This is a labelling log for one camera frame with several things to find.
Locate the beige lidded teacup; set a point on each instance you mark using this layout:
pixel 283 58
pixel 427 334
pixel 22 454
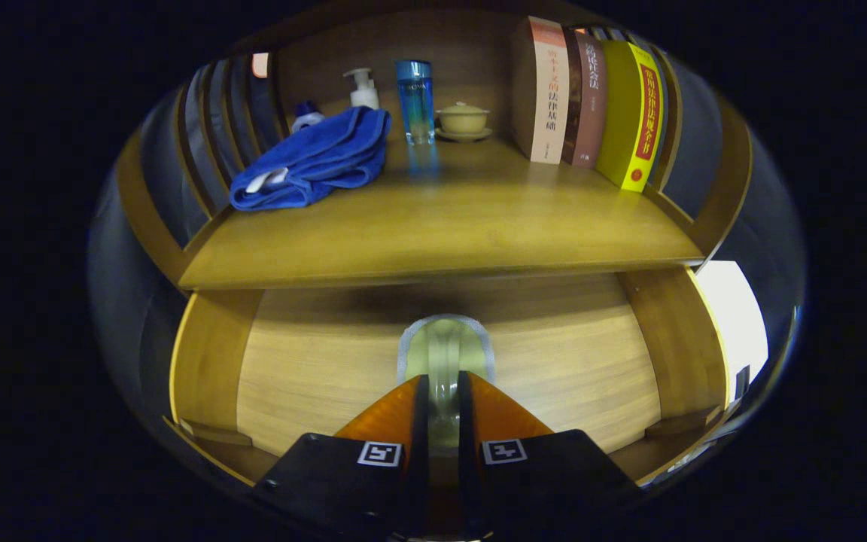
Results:
pixel 463 120

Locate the green grey scrub brush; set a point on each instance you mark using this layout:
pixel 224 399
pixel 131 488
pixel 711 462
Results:
pixel 445 354

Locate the blue folded towel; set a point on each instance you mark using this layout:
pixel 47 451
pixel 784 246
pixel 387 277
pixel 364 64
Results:
pixel 313 158

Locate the wooden drawer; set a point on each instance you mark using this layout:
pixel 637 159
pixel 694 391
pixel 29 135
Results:
pixel 313 369

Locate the beige orange book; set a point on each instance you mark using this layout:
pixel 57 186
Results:
pixel 550 98

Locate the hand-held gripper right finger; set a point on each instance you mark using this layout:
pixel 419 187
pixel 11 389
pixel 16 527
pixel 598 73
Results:
pixel 467 482

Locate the yellow book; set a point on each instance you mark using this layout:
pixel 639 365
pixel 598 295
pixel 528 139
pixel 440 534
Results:
pixel 629 113

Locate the brown book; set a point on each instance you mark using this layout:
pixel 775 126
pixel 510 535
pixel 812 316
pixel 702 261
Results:
pixel 590 105

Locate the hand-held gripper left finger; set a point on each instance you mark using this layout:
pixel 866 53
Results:
pixel 420 467

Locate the blue glass bottle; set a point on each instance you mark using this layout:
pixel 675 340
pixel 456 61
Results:
pixel 415 105

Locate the small white blue-capped bottle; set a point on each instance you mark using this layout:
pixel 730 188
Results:
pixel 305 117

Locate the white pump bottle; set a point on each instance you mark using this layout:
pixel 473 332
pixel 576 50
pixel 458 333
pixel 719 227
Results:
pixel 364 96

